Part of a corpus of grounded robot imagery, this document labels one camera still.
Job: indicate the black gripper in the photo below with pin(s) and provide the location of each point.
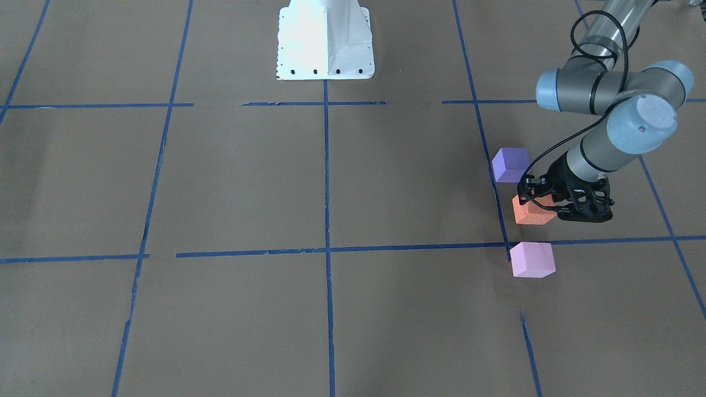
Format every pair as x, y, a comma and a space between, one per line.
562, 176

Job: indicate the orange foam block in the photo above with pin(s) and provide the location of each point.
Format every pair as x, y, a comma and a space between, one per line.
530, 213

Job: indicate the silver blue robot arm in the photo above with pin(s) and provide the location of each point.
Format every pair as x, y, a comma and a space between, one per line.
637, 112

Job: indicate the dark purple foam block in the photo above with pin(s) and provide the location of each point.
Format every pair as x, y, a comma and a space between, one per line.
510, 163

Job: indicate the light pink foam block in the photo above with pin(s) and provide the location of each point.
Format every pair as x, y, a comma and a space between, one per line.
532, 259

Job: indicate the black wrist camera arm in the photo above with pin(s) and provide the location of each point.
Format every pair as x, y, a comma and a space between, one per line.
586, 202

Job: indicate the white pedestal column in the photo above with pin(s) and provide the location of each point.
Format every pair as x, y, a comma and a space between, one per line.
324, 40

